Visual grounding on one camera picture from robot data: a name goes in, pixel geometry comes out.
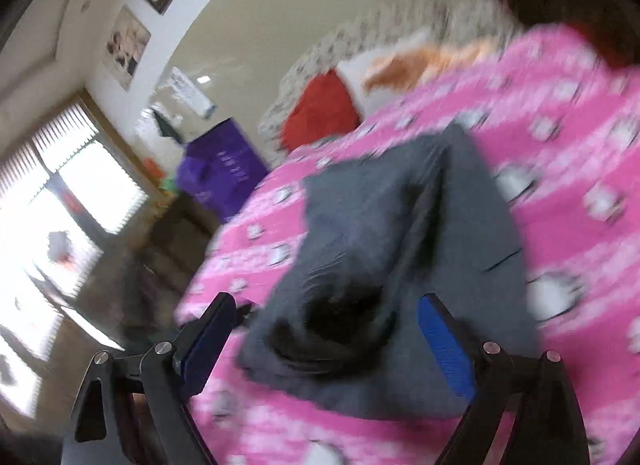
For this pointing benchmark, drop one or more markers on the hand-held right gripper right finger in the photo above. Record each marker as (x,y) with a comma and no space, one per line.
(447,345)

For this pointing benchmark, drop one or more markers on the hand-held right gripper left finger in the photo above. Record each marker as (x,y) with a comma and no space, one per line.
(200,345)

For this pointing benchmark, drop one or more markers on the grey pinstriped jacket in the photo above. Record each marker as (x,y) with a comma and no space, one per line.
(360,225)

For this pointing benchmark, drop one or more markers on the dark wooden table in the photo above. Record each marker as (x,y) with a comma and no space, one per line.
(175,230)

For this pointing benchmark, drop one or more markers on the green plastic basket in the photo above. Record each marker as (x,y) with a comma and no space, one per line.
(168,186)

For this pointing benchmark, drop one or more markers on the purple tote bag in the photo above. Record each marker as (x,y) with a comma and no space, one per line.
(225,165)

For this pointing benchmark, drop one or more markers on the window with blinds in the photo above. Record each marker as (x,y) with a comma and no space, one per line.
(60,205)

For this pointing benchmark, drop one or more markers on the pink penguin print blanket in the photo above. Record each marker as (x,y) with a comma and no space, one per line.
(575,170)

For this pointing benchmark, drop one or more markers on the dark hanging cloth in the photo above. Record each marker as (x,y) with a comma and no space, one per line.
(164,122)

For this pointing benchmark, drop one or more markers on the red heart-shaped pillow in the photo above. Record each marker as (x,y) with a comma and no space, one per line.
(320,110)

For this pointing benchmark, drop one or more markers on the peach fringed scarf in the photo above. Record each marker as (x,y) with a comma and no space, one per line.
(400,67)

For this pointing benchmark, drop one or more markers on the white pillow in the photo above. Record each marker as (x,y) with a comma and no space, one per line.
(356,72)

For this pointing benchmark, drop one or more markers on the grey floral quilt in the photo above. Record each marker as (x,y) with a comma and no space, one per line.
(300,70)

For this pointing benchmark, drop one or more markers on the wall calendar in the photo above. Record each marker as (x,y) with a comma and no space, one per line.
(192,92)

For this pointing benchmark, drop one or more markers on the wall poster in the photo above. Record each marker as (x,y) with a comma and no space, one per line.
(127,47)

